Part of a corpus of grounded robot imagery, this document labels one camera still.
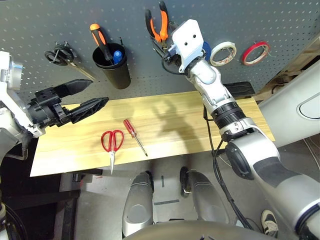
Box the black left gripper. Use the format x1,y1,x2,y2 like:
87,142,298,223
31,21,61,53
27,79,110,129

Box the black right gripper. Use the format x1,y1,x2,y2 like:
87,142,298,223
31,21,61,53
150,20,181,67

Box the orange black long-nose pliers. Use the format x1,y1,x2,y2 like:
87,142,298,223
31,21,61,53
144,0,170,50

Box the red transparent handle screwdriver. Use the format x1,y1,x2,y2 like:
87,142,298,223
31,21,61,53
122,118,149,158

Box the red handled scissors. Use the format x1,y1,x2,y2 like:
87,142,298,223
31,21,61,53
100,129,125,176

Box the grey metal pegboard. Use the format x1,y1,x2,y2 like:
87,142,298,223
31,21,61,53
0,0,320,106

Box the blue tape roll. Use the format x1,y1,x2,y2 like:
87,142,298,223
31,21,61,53
201,41,212,58

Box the black plastic cup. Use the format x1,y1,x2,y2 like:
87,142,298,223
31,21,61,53
91,42,132,91

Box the white tape roll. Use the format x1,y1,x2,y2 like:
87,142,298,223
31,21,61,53
209,40,237,67

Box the red tape roll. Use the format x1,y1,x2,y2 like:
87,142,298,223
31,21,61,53
240,40,272,67

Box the grey floor tape strip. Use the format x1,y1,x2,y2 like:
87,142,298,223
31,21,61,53
153,199,181,206

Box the silver robot right leg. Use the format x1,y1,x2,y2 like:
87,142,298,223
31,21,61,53
179,165,230,225

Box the grey robot torso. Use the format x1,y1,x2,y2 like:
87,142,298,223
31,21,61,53
123,220,270,240

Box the black white sneaker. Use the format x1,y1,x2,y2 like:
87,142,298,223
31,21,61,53
260,209,280,239

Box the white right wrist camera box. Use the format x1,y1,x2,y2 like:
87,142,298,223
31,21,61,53
171,19,205,74

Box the black handled scissors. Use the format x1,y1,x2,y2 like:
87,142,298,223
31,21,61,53
44,41,97,82

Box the blue handle tool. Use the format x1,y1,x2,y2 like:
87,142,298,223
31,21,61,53
112,50,124,65

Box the orange black handle screwdriver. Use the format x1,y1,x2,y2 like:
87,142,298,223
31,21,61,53
89,22,114,66

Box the black table bracket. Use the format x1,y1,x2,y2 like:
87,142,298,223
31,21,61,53
72,168,104,184

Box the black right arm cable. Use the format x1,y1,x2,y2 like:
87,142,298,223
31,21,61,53
202,104,254,230

